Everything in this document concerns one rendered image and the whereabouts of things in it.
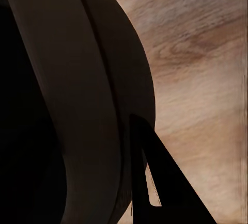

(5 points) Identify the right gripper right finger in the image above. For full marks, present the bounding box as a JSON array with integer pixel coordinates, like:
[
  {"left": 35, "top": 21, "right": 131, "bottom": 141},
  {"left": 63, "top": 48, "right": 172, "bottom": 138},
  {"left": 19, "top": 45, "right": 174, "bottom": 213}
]
[{"left": 129, "top": 114, "right": 216, "bottom": 224}]

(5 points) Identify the cauldron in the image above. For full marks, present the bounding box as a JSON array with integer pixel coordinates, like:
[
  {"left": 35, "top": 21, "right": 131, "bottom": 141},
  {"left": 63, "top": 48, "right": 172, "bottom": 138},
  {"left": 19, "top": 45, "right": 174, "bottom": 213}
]
[{"left": 0, "top": 0, "right": 156, "bottom": 224}]

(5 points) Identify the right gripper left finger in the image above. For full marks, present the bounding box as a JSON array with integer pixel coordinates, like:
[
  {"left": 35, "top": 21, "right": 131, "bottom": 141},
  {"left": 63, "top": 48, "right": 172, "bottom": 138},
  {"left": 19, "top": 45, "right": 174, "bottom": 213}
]
[{"left": 0, "top": 116, "right": 58, "bottom": 224}]

